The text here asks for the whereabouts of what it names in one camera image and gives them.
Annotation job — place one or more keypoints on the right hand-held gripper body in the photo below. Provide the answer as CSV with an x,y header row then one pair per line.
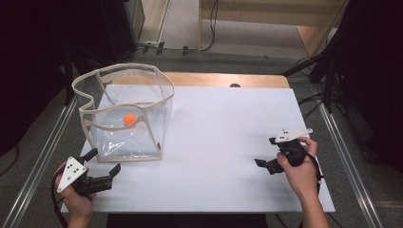
x,y
293,148

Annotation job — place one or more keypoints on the wooden table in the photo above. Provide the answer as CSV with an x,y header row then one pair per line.
x,y
206,79

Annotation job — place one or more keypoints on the black tripod stand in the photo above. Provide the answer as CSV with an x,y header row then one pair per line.
x,y
301,66

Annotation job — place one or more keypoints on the black cabinet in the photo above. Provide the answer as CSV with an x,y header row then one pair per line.
x,y
120,25

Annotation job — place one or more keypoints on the person's right hand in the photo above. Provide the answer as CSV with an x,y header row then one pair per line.
x,y
304,177

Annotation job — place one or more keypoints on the person's left hand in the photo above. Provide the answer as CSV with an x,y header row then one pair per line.
x,y
79,207

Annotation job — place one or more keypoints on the orange ball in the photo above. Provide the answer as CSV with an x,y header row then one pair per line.
x,y
129,119

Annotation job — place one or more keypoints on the black tape strip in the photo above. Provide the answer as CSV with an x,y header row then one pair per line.
x,y
160,47
185,50

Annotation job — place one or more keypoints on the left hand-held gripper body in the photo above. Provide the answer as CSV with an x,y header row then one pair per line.
x,y
72,173

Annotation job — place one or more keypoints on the dark curtain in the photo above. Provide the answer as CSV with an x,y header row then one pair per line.
x,y
31,63
374,79

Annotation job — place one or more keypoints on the clear plastic bin beige trim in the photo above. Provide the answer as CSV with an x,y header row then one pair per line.
x,y
126,142

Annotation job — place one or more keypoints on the black upright stand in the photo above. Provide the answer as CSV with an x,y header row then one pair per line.
x,y
68,79

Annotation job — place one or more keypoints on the light wooden frame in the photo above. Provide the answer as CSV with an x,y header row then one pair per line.
x,y
310,34

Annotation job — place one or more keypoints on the aluminium floor rail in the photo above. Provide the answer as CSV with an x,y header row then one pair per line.
x,y
346,158
44,158

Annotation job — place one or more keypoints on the white board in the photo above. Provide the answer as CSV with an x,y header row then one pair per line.
x,y
215,133

